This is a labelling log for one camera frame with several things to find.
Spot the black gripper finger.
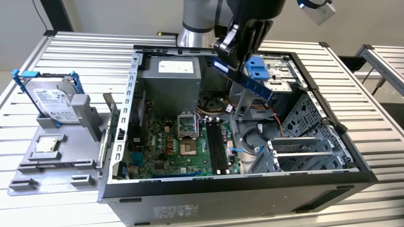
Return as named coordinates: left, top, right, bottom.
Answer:
left=213, top=21, right=246, bottom=72
left=239, top=19, right=273, bottom=70

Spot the dark RAM stick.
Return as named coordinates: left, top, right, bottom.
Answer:
left=34, top=165, right=77, bottom=170
left=207, top=55, right=274, bottom=102

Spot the blue drive bay latch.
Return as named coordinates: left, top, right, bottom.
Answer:
left=246, top=56, right=271, bottom=81

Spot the grey power supply unit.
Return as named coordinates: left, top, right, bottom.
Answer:
left=138, top=56, right=202, bottom=119

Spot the metal socket cover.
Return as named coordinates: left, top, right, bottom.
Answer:
left=177, top=113, right=199, bottom=140

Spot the aluminium slat side table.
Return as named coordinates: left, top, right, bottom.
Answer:
left=354, top=44, right=404, bottom=99

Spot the CPU socket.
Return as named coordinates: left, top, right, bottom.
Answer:
left=178, top=139, right=201, bottom=157

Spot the perforated silver slot cover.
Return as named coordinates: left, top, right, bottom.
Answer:
left=267, top=136, right=321, bottom=152

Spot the green graphics card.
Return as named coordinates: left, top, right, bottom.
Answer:
left=95, top=92, right=122, bottom=172

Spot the plain silver slot cover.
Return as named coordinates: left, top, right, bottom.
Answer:
left=273, top=151, right=334, bottom=158

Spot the green motherboard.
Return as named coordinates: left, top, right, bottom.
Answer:
left=123, top=117, right=242, bottom=179

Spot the blue board connector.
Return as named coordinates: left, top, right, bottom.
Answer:
left=129, top=152, right=142, bottom=166

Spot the blue expansion slot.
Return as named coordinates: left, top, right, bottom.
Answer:
left=150, top=171, right=202, bottom=178

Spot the silver disk in blue carrier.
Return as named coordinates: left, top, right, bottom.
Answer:
left=10, top=69, right=85, bottom=130

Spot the black open PC case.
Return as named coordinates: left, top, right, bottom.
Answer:
left=95, top=44, right=379, bottom=227

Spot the grey parts rack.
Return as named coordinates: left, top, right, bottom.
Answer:
left=5, top=93, right=110, bottom=197

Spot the silver CPU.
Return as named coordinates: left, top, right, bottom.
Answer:
left=34, top=137, right=59, bottom=153

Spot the black bracket box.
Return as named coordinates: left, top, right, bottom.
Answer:
left=337, top=55, right=366, bottom=71

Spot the thin wire locking lever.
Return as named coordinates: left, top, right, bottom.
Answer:
left=194, top=113, right=202, bottom=140

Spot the orange wire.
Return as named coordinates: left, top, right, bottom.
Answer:
left=251, top=105, right=285, bottom=138

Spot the black looped cable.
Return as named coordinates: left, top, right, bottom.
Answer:
left=239, top=122, right=271, bottom=155

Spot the black vertical post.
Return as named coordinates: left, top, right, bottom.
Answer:
left=39, top=0, right=74, bottom=33

